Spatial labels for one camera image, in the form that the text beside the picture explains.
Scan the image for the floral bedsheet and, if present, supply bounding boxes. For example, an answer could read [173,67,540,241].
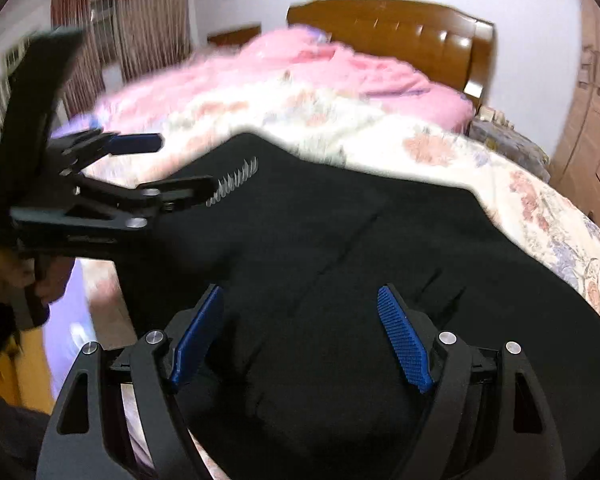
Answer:
[70,72,600,480]

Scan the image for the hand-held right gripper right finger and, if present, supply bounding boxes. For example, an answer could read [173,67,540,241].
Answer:
[377,284,567,480]

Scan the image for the pink quilt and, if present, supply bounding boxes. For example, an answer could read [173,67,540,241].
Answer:
[95,25,473,136]

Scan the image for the purple cloth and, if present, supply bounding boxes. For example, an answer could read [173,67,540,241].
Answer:
[42,260,97,401]

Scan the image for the nightstand with floral cover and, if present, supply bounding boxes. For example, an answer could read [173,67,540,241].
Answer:
[469,115,552,183]

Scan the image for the person's dark clothing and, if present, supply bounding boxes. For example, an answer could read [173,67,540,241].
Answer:
[0,392,58,480]

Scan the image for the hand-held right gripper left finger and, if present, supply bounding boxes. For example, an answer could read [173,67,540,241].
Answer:
[36,284,226,480]

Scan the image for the person's left hand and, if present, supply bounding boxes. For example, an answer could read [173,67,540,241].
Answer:
[0,247,76,323]

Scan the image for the small wooden cabinet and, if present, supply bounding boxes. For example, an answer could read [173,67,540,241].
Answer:
[207,24,262,51]

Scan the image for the wooden wardrobe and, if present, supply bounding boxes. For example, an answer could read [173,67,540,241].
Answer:
[550,0,600,246]

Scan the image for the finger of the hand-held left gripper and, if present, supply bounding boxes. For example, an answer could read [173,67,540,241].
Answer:
[50,130,163,171]
[75,157,260,231]

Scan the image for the window with grille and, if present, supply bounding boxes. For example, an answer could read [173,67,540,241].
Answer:
[0,0,118,121]

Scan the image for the wooden headboard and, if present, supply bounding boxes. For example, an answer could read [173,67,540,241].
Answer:
[286,0,496,111]

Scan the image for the red patterned curtain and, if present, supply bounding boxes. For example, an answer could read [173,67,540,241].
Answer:
[111,0,191,83]
[50,0,106,117]

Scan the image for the black pants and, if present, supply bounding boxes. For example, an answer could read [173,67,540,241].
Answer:
[75,132,600,480]

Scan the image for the orange object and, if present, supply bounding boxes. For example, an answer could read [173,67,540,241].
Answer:
[0,335,56,413]

